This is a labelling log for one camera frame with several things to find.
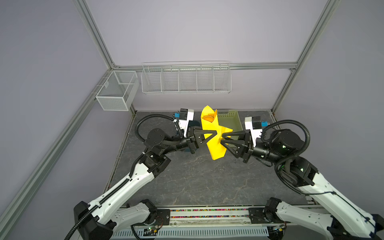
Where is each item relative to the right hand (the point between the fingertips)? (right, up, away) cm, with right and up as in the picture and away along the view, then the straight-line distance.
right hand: (221, 140), depth 51 cm
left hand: (-2, +1, 0) cm, 2 cm away
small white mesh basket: (-63, +28, +51) cm, 86 cm away
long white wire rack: (-18, +38, +50) cm, 65 cm away
